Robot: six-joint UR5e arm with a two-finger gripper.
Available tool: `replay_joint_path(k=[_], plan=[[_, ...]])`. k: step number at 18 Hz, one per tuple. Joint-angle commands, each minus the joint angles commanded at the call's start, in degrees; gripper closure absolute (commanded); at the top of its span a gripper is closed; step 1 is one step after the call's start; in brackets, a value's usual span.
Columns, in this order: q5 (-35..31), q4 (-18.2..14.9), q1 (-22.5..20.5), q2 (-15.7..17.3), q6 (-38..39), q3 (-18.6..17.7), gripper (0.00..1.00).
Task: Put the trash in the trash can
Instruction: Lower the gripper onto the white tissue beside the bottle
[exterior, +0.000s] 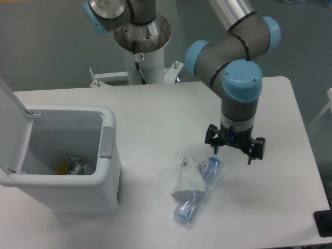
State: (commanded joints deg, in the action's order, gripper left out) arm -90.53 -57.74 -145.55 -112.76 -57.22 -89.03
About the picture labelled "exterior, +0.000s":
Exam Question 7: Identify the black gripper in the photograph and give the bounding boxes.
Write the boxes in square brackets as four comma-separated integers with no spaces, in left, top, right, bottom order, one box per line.
[204,117,266,165]

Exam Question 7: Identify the clear plastic water bottle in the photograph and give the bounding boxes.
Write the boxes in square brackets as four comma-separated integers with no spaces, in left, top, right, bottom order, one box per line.
[173,155,222,224]

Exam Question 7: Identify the white trash can lid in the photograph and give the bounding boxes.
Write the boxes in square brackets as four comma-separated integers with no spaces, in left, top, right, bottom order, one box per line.
[1,79,40,173]

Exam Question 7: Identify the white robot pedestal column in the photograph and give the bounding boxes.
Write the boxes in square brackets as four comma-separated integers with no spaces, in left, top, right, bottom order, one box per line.
[113,13,172,86]

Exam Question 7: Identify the yellow trash piece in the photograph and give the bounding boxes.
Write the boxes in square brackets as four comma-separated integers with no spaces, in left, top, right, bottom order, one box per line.
[56,163,70,175]

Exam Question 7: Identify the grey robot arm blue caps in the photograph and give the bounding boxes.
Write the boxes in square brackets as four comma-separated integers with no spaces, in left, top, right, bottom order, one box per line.
[84,1,281,160]

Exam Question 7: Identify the white frame at right edge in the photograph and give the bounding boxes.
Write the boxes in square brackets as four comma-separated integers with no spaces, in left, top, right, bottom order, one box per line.
[308,88,331,133]

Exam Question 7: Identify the black device at table edge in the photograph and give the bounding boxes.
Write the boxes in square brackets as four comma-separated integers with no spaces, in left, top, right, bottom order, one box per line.
[313,210,331,238]

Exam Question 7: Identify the white paper bag trash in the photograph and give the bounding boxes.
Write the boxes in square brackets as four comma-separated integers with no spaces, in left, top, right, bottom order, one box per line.
[170,156,205,200]

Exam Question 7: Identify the white pedestal base frame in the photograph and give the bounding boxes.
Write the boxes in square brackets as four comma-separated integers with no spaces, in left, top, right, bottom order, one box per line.
[89,61,184,88]

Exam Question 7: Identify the white trash can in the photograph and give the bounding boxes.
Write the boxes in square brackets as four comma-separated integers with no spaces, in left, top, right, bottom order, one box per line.
[1,105,121,214]

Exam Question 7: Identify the black cable on pedestal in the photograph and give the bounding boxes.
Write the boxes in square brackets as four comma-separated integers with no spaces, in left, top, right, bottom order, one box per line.
[131,40,148,86]

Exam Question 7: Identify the green white carton trash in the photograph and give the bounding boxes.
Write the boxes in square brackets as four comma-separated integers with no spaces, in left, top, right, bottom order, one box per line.
[67,157,94,175]

